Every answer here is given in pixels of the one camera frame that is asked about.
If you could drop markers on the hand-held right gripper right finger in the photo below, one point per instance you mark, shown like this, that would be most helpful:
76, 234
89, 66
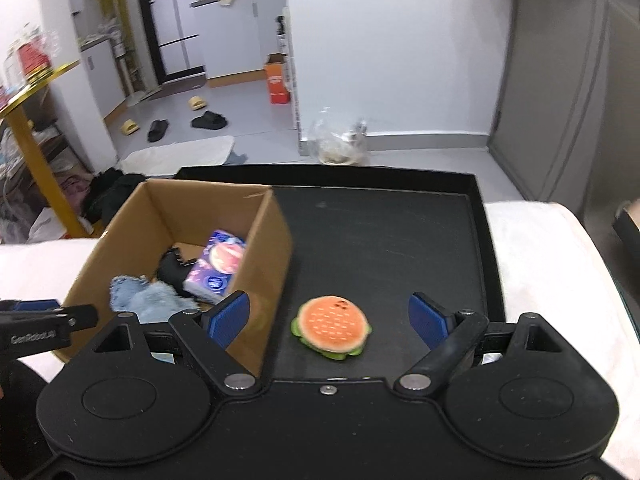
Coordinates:
425, 318

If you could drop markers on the black tray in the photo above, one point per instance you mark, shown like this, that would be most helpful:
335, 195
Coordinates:
390, 255

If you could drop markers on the brown board black frame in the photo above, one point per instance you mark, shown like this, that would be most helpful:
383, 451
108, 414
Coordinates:
629, 225

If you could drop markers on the fluffy blue plush cloth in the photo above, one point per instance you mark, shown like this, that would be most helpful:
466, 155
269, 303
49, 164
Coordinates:
156, 305

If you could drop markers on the white floor mat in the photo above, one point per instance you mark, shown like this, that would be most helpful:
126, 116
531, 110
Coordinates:
180, 154

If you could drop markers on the clear plastic bag with bowl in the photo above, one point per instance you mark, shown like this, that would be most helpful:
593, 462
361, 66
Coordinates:
340, 142

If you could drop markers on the black slipper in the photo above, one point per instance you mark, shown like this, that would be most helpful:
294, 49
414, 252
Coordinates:
209, 120
158, 131

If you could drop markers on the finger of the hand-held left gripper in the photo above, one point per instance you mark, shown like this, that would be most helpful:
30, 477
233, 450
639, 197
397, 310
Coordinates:
35, 305

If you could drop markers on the black framed sliding door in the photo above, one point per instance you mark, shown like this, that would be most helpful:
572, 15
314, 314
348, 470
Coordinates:
172, 20

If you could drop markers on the grey padded panel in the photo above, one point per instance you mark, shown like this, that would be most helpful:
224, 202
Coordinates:
565, 85

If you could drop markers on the red box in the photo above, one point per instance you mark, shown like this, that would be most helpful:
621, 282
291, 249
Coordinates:
34, 57

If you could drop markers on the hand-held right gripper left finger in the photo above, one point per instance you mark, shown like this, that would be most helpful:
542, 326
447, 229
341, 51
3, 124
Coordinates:
227, 318

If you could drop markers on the brown cardboard box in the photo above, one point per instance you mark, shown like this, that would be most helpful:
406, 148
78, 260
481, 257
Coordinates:
270, 260

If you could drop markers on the white kitchen counter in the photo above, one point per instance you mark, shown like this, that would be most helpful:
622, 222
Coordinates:
235, 35

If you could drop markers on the black clothes pile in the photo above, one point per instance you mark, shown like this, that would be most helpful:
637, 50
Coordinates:
112, 195

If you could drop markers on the orange carton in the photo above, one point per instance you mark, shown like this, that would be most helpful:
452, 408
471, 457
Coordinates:
278, 80

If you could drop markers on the blue tissue packet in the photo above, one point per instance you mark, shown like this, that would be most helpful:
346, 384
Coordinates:
215, 266

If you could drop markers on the yellow slipper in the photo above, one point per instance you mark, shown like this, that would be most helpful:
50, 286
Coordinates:
131, 127
196, 102

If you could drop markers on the yellow table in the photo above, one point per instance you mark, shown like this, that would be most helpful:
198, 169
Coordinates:
30, 150

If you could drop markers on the white blanket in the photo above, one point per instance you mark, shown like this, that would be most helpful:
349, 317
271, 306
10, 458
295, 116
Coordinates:
540, 270

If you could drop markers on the burger plush toy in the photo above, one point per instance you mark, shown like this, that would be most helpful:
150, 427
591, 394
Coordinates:
332, 327

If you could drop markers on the black beaded cushion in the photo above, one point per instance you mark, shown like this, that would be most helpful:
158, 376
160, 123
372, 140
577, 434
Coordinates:
170, 270

